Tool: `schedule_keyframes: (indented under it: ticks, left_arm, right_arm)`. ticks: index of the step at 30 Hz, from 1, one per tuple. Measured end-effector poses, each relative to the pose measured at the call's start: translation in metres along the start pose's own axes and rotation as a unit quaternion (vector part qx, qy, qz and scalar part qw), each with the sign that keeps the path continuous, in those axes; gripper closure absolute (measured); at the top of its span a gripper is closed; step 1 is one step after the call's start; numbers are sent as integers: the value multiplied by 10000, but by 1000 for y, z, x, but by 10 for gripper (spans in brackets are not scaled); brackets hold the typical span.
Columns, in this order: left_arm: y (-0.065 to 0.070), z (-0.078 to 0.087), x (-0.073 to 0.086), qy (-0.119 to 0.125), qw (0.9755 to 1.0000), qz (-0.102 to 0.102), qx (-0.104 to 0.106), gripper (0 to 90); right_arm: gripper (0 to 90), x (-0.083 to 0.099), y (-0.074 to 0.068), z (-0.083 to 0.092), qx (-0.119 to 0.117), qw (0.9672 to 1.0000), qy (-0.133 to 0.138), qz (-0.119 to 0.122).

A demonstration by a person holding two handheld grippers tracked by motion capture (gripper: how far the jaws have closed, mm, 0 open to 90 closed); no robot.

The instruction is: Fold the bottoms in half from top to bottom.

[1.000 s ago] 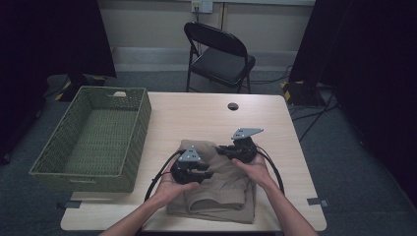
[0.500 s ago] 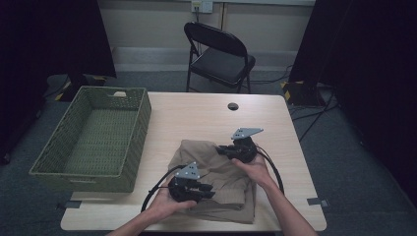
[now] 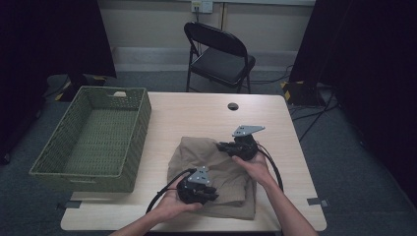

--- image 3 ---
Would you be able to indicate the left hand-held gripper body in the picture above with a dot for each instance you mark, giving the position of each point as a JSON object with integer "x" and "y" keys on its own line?
{"x": 191, "y": 193}

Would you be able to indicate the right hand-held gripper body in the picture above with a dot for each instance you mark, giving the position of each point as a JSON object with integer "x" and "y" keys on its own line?
{"x": 246, "y": 149}

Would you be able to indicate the beige cloth garment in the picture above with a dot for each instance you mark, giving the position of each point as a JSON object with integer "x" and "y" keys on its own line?
{"x": 226, "y": 183}

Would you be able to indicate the green woven basket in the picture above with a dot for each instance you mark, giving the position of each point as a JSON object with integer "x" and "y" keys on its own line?
{"x": 98, "y": 141}

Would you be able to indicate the person's right hand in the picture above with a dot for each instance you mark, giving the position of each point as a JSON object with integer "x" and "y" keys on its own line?
{"x": 259, "y": 170}

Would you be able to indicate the person's left hand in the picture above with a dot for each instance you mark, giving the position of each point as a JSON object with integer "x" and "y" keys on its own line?
{"x": 170, "y": 208}

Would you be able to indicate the black stand base yellow stripes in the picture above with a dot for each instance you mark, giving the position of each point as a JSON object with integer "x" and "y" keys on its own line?
{"x": 300, "y": 93}
{"x": 70, "y": 82}

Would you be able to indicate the black folding chair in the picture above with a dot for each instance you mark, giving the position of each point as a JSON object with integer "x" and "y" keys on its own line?
{"x": 218, "y": 62}

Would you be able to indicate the grey tape strip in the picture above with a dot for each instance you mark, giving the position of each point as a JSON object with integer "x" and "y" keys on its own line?
{"x": 318, "y": 202}
{"x": 69, "y": 205}

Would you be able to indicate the black curtain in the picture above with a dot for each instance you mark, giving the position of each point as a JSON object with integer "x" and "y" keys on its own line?
{"x": 49, "y": 39}
{"x": 370, "y": 65}

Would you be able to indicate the white wall socket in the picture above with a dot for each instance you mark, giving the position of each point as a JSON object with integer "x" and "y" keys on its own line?
{"x": 202, "y": 6}

